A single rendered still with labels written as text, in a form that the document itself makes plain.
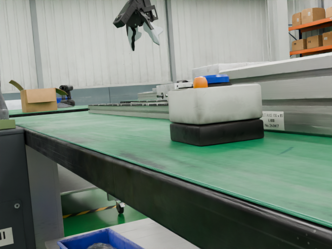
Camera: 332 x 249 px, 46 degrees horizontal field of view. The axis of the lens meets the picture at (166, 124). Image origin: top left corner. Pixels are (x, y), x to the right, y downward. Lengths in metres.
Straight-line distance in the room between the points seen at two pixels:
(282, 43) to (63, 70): 6.19
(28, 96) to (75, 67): 9.28
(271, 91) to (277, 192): 0.29
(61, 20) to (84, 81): 1.86
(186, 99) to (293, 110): 0.12
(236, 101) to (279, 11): 8.51
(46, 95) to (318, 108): 2.39
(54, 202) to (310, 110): 1.55
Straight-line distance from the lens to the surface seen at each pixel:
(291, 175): 0.26
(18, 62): 11.65
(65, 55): 11.94
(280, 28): 8.88
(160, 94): 1.75
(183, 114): 0.43
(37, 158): 1.84
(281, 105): 0.50
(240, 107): 0.43
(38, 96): 2.72
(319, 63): 0.44
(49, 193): 1.87
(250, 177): 0.26
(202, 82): 0.41
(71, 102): 4.15
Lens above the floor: 0.84
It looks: 4 degrees down
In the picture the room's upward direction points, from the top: 4 degrees counter-clockwise
